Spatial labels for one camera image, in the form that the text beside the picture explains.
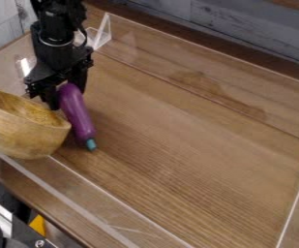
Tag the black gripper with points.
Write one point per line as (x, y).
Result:
(58, 64)

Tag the purple toy eggplant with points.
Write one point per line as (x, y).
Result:
(74, 108)

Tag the brown wooden bowl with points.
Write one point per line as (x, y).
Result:
(33, 131)

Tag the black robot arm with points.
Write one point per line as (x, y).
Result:
(60, 43)

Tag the yellow sticker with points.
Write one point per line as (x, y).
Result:
(37, 224)

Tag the clear acrylic tray wall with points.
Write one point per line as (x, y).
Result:
(197, 165)

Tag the black metal base plate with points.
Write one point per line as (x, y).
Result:
(32, 239)

